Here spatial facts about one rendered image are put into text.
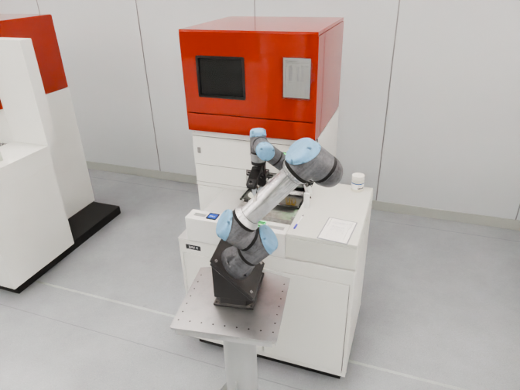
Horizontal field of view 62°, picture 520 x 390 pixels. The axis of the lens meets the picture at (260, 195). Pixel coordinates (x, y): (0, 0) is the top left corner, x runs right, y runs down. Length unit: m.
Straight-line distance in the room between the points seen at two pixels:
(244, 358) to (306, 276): 0.50
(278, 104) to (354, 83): 1.56
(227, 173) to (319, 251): 0.98
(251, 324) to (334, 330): 0.68
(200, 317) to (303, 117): 1.23
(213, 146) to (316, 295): 1.15
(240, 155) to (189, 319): 1.21
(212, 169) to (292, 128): 0.66
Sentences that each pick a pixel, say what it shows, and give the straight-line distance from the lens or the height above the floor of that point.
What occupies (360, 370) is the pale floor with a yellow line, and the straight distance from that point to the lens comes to 2.79.
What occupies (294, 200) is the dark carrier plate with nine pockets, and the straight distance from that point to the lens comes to 2.53.
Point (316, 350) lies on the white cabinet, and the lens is 2.53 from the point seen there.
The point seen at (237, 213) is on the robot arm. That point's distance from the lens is 1.65.
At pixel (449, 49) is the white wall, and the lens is 3.85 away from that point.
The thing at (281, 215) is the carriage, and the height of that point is 0.88.
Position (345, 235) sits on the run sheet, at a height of 0.97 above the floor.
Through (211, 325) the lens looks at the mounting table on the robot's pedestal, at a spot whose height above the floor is 0.82.
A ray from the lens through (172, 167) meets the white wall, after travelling 4.92.
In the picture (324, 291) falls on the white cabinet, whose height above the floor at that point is 0.66.
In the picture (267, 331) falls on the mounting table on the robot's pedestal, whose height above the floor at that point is 0.82.
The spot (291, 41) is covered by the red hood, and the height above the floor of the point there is 1.77.
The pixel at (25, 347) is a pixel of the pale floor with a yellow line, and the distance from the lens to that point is 3.27.
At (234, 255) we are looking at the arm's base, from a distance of 1.79.
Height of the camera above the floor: 2.10
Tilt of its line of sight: 28 degrees down
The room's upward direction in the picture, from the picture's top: 2 degrees counter-clockwise
